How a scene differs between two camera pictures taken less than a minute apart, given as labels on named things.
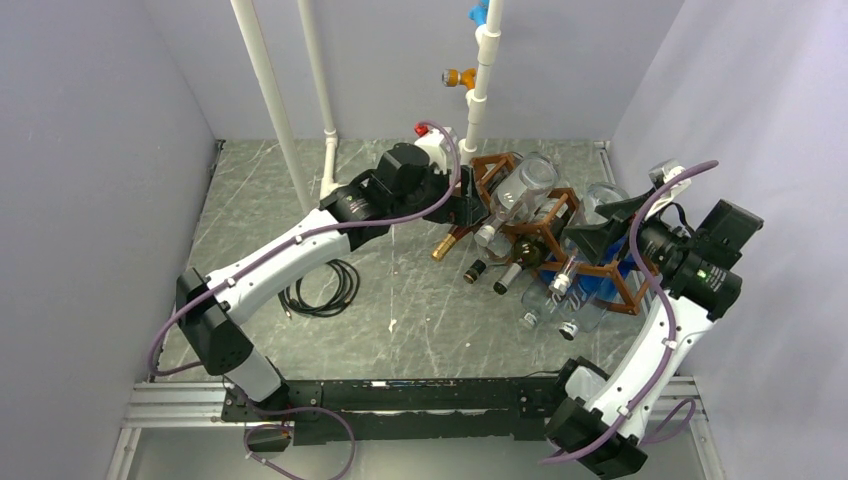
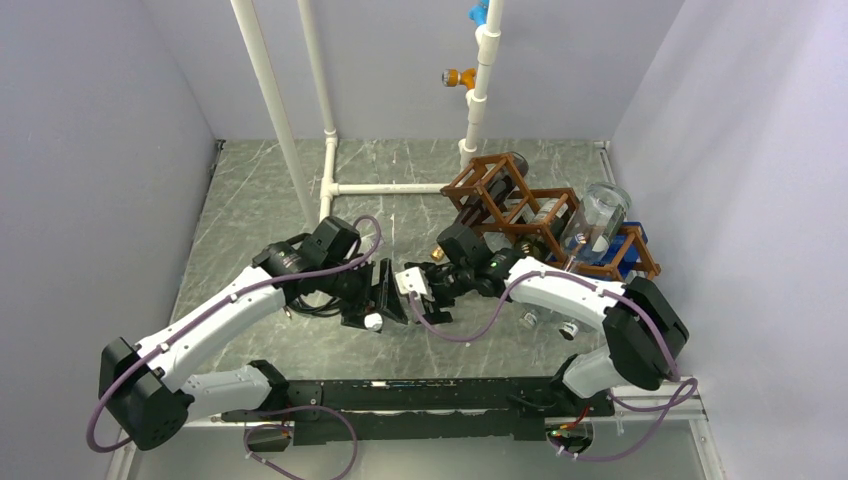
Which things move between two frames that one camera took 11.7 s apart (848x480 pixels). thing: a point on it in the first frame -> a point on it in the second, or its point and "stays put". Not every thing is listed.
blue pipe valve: [478, 13] stays put
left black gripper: [464, 210] -> [354, 312]
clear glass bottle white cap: [596, 197] stays put
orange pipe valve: [454, 77] stays put
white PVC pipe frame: [488, 45] stays put
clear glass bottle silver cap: [518, 193] -> [373, 322]
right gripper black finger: [625, 211] -> [432, 314]
